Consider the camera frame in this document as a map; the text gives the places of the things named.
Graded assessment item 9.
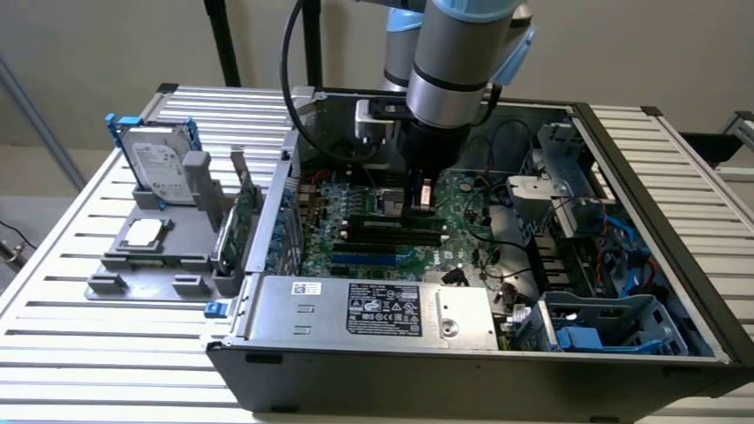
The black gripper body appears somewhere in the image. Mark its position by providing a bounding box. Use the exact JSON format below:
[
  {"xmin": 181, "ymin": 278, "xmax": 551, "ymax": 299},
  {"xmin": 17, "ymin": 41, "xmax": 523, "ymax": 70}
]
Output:
[{"xmin": 396, "ymin": 119, "xmax": 472, "ymax": 178}]

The green RAM stick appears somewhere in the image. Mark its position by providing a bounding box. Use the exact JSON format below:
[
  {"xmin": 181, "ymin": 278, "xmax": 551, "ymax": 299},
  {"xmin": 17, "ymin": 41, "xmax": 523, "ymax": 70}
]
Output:
[{"xmin": 358, "ymin": 216, "xmax": 446, "ymax": 232}]

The black RAM slot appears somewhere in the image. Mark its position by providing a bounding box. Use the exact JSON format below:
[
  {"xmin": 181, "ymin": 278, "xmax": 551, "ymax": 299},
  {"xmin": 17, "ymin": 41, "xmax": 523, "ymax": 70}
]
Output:
[
  {"xmin": 345, "ymin": 232, "xmax": 444, "ymax": 249},
  {"xmin": 346, "ymin": 224, "xmax": 444, "ymax": 242}
]

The blue expansion slot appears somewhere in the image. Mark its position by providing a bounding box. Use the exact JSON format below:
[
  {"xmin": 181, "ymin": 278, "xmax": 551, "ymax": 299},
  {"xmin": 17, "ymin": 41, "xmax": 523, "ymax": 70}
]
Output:
[{"xmin": 329, "ymin": 253, "xmax": 397, "ymax": 267}]

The black expansion slot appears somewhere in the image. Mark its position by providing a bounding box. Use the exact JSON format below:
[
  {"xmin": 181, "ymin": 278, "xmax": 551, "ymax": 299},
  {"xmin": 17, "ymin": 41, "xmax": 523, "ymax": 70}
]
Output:
[{"xmin": 328, "ymin": 266, "xmax": 397, "ymax": 279}]

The green motherboard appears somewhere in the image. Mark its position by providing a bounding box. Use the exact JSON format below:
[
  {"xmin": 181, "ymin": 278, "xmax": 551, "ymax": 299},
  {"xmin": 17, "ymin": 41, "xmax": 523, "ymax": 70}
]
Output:
[{"xmin": 292, "ymin": 167, "xmax": 506, "ymax": 291}]

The black open PC case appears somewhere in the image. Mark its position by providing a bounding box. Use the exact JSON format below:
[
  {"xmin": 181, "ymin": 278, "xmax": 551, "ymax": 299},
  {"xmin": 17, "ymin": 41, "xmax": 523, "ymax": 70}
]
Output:
[{"xmin": 200, "ymin": 86, "xmax": 754, "ymax": 414}]

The silver drive cage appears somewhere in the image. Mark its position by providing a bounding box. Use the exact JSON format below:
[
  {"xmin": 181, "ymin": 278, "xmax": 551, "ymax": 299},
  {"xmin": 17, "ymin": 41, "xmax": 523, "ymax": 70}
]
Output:
[{"xmin": 505, "ymin": 122, "xmax": 617, "ymax": 239}]

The silver power supply unit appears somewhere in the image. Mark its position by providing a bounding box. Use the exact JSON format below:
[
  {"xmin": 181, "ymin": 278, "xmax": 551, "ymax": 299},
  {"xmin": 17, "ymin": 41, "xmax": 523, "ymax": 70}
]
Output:
[{"xmin": 244, "ymin": 276, "xmax": 501, "ymax": 352}]

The green graphics card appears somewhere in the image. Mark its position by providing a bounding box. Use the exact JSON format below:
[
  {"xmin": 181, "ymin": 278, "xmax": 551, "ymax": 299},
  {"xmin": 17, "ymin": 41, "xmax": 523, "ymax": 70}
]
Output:
[{"xmin": 210, "ymin": 170, "xmax": 260, "ymax": 273}]

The blue grey disk bay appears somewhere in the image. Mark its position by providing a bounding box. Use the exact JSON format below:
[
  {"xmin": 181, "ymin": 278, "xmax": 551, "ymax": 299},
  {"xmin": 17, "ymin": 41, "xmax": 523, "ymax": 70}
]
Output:
[{"xmin": 532, "ymin": 290, "xmax": 689, "ymax": 355}]

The grey part rack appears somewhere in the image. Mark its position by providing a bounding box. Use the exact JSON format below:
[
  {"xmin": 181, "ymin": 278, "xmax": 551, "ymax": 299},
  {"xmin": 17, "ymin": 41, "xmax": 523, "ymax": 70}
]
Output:
[{"xmin": 85, "ymin": 145, "xmax": 264, "ymax": 303}]

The silver CPU chip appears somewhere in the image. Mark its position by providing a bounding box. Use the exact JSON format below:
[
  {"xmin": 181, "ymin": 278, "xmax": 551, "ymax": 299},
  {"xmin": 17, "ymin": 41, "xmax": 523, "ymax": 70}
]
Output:
[{"xmin": 122, "ymin": 219, "xmax": 165, "ymax": 246}]

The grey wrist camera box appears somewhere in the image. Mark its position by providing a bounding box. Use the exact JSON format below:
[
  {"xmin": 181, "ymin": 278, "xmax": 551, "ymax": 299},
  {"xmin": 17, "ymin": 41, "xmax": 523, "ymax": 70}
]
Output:
[{"xmin": 354, "ymin": 100, "xmax": 394, "ymax": 143}]

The black power wire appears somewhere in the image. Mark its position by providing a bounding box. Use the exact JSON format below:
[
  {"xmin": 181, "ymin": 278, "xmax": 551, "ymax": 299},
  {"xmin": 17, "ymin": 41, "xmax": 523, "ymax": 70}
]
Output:
[{"xmin": 469, "ymin": 118, "xmax": 535, "ymax": 178}]

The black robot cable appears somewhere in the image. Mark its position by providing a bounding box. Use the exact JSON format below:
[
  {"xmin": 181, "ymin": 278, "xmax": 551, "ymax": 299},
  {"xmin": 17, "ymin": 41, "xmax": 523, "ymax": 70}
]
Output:
[{"xmin": 280, "ymin": 0, "xmax": 380, "ymax": 163}]

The blue SATA wire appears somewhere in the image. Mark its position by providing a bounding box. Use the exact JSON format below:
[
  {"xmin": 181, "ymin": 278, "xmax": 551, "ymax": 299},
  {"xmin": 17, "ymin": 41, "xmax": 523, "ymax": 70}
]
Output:
[{"xmin": 593, "ymin": 210, "xmax": 657, "ymax": 297}]

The black camera stand pole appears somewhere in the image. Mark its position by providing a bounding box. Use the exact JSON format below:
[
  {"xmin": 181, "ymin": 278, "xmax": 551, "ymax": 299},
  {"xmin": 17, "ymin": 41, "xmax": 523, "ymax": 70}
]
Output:
[{"xmin": 202, "ymin": 0, "xmax": 244, "ymax": 87}]

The hard disk in blue bracket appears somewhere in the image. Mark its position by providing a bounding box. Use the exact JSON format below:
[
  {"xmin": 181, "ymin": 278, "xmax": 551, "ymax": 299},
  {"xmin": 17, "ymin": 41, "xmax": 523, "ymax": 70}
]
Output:
[{"xmin": 103, "ymin": 113, "xmax": 205, "ymax": 207}]

